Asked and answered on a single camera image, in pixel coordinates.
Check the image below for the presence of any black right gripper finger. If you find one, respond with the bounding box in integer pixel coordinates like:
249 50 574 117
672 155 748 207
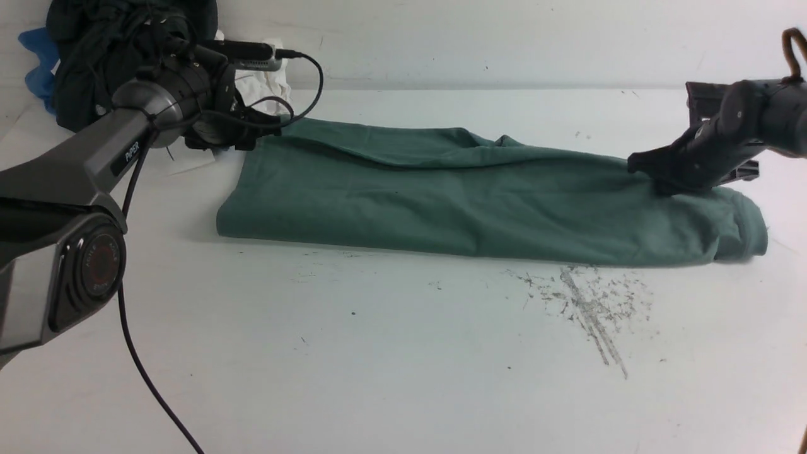
653 177 714 197
627 149 670 178

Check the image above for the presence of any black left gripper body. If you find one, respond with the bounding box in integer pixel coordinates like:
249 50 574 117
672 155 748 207
184 88 282 151

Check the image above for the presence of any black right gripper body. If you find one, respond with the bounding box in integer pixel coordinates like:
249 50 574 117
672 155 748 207
666 81 763 187

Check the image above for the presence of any green long sleeve shirt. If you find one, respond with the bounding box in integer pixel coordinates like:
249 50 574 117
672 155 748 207
216 120 769 267

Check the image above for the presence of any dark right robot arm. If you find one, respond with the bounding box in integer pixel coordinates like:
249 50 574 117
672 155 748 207
627 79 806 195

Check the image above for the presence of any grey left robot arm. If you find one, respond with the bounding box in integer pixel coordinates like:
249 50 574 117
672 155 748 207
1 54 278 365

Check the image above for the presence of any white crumpled garment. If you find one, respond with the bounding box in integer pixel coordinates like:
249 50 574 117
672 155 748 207
164 32 294 175

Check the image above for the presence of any dark green crumpled garment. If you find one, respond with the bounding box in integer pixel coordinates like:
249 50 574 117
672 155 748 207
46 1 218 132

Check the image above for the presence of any blue crumpled garment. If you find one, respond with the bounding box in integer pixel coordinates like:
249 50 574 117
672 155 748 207
18 28 61 116

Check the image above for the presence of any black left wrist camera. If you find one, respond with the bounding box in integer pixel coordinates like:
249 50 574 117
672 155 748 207
200 40 303 72

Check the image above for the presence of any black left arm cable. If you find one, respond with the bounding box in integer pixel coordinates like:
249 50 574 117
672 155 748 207
117 52 325 454

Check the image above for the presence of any brown right arm cable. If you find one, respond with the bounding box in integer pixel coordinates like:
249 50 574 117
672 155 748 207
782 28 807 80

